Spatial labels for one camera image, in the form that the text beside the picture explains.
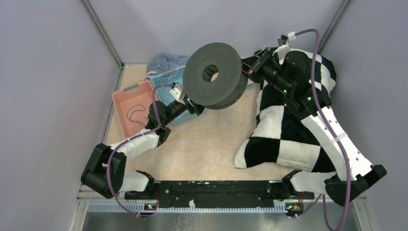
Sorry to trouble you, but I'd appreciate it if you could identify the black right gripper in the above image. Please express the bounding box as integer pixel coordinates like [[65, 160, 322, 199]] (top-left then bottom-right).
[[232, 47, 292, 95]]

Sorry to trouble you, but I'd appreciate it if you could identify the black cable spool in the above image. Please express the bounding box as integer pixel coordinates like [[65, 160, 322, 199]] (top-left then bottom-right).
[[182, 42, 248, 110]]

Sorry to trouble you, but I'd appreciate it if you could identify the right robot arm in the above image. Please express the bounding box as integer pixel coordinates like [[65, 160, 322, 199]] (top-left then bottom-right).
[[234, 48, 387, 206]]

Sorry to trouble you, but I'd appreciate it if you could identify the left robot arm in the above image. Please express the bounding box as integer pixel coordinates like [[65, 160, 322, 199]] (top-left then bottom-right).
[[80, 99, 204, 199]]

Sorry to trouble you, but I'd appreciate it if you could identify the blue perforated plastic basket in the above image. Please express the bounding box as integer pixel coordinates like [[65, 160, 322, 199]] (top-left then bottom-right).
[[151, 65, 209, 126]]

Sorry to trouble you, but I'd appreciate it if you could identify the blue white striped cloth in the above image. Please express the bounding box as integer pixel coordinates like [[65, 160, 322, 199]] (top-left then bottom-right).
[[143, 53, 190, 81]]

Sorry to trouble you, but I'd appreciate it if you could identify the pink perforated plastic basket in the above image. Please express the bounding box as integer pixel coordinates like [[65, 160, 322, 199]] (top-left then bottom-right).
[[112, 80, 158, 138]]

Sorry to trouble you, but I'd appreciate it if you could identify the black white checkered pillow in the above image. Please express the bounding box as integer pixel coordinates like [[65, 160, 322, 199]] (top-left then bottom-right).
[[233, 48, 337, 174]]

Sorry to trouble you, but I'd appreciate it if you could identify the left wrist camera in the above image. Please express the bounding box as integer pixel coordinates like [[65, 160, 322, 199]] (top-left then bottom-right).
[[169, 83, 185, 103]]

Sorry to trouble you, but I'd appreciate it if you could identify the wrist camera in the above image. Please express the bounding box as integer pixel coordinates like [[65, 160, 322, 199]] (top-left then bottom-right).
[[273, 31, 296, 61], [169, 83, 185, 103]]

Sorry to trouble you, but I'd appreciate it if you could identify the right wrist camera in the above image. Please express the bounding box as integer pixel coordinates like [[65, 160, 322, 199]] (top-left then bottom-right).
[[273, 31, 296, 61]]

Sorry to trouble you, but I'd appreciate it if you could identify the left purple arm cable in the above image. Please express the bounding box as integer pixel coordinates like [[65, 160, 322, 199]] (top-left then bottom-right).
[[106, 84, 174, 218]]

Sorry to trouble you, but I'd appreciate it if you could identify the black cable in pink basket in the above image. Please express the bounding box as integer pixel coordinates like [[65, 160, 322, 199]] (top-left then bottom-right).
[[127, 103, 151, 127]]

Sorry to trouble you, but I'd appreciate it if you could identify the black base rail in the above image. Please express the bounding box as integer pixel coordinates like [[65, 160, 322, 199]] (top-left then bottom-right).
[[124, 180, 314, 208]]

